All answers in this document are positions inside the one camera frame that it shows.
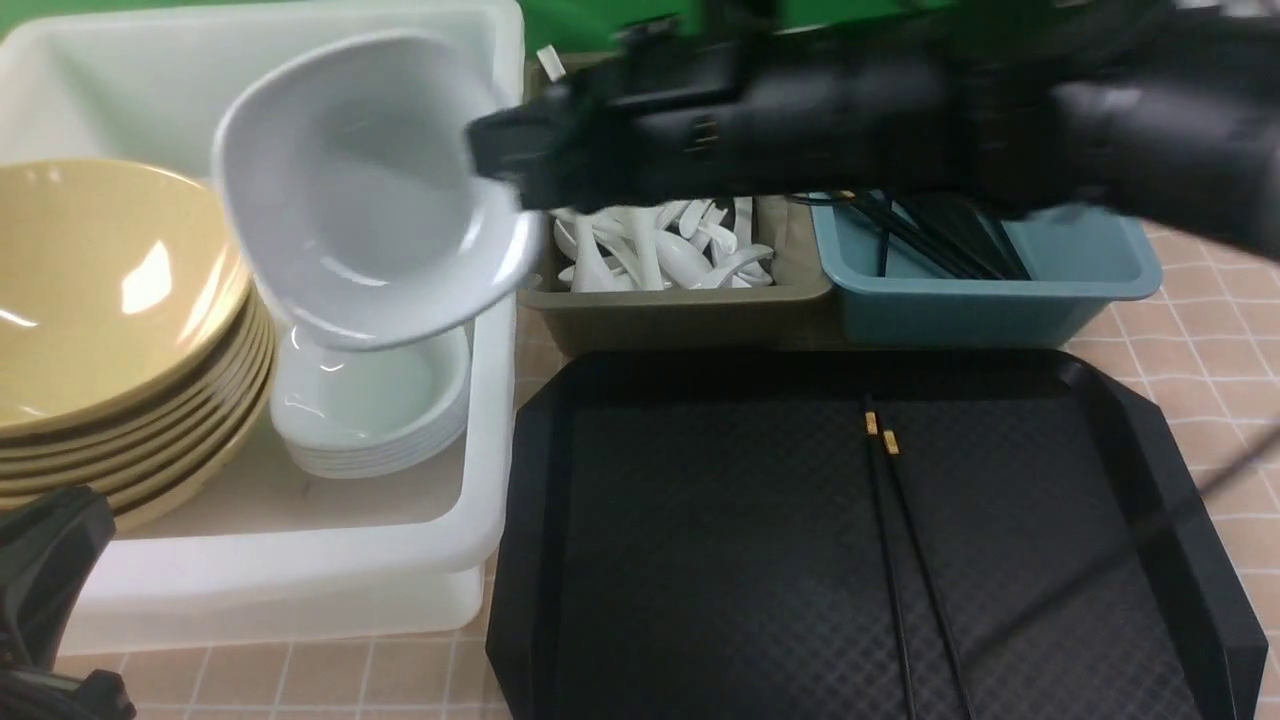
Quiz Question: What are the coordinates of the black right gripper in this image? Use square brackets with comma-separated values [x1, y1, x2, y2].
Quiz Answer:
[467, 20, 961, 213]

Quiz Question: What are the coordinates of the black chopstick gold band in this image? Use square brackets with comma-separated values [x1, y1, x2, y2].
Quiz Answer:
[881, 429, 978, 719]
[861, 393, 918, 719]

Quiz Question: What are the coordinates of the white square side dish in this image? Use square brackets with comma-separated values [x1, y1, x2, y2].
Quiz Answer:
[211, 29, 543, 352]

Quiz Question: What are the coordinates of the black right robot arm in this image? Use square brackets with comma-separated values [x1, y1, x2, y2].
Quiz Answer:
[467, 1, 1279, 260]

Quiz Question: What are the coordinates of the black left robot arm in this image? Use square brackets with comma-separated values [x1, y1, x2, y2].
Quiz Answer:
[1, 486, 137, 719]

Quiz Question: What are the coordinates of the pile of white spoons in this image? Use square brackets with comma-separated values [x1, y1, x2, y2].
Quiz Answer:
[552, 197, 774, 293]

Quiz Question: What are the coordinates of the green cloth backdrop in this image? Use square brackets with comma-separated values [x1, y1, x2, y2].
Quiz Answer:
[0, 0, 1001, 56]

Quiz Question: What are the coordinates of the long white upright spoon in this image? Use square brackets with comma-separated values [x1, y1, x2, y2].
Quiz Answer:
[536, 45, 567, 83]

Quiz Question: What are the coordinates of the olive plastic spoon bin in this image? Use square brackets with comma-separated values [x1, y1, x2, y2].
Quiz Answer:
[517, 50, 835, 356]

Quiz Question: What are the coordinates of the blue plastic chopstick bin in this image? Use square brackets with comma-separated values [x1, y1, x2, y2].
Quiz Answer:
[809, 206, 1164, 347]

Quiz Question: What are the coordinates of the bundle of black chopsticks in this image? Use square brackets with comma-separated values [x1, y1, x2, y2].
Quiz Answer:
[786, 190, 1032, 281]

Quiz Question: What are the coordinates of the black plastic serving tray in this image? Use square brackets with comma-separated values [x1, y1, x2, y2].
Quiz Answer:
[486, 350, 1268, 719]

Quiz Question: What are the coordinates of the stack of white dishes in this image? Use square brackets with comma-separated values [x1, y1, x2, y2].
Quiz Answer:
[269, 328, 472, 480]

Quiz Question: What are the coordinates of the large white plastic tub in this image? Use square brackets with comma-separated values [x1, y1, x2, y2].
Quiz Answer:
[1, 1, 525, 655]

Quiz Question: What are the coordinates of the stack of yellow bowls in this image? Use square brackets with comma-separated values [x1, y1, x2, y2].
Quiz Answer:
[1, 158, 276, 530]

